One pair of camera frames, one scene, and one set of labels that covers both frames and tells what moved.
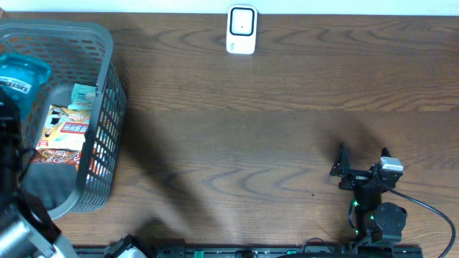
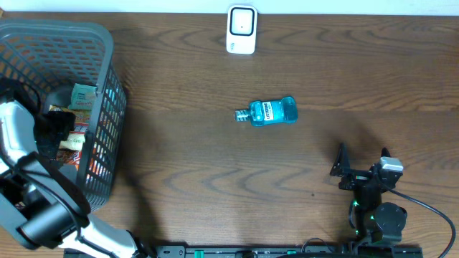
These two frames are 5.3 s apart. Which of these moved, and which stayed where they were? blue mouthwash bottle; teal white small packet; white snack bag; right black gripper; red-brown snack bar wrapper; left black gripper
Moved: left black gripper; blue mouthwash bottle
Stayed: white snack bag; red-brown snack bar wrapper; teal white small packet; right black gripper
